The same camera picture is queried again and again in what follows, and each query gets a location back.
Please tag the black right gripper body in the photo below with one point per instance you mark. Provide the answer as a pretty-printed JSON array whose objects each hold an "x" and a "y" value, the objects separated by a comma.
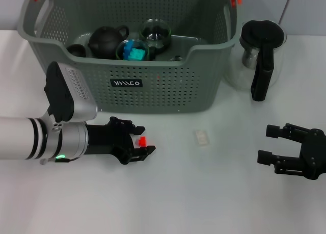
[{"x": 315, "y": 155}]

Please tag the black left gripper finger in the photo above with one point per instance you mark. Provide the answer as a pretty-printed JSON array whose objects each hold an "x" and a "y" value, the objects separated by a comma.
[
  {"x": 145, "y": 152},
  {"x": 138, "y": 130}
]

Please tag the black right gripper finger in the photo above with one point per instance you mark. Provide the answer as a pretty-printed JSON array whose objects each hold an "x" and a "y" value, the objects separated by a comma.
[
  {"x": 273, "y": 131},
  {"x": 265, "y": 157}
]

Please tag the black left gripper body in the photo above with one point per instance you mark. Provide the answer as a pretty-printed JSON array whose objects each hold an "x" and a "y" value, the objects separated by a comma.
[{"x": 109, "y": 139}]

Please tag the cyan toy brick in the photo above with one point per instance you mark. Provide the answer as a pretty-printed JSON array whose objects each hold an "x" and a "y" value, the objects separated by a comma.
[{"x": 136, "y": 55}]

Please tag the glass teacup black sleeve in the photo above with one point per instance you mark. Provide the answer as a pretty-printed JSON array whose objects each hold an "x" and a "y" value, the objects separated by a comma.
[
  {"x": 176, "y": 58},
  {"x": 118, "y": 53},
  {"x": 155, "y": 32}
]

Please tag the blue toy brick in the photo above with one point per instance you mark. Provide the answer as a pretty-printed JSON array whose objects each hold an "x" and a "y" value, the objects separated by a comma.
[{"x": 127, "y": 50}]

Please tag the grey-green perforated storage bin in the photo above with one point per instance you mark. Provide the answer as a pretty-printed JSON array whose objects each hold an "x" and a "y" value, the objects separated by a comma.
[{"x": 178, "y": 91}]

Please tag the small black clay teacup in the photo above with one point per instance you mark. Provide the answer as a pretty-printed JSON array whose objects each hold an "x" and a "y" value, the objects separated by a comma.
[{"x": 76, "y": 50}]

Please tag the black clay teapot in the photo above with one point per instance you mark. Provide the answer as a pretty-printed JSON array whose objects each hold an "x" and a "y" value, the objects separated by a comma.
[{"x": 107, "y": 42}]

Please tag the glass pitcher black lid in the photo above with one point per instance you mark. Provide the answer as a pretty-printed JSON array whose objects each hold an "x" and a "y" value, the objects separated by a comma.
[{"x": 262, "y": 32}]

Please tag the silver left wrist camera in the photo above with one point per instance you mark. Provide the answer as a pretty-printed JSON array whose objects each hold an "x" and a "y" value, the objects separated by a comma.
[{"x": 61, "y": 96}]

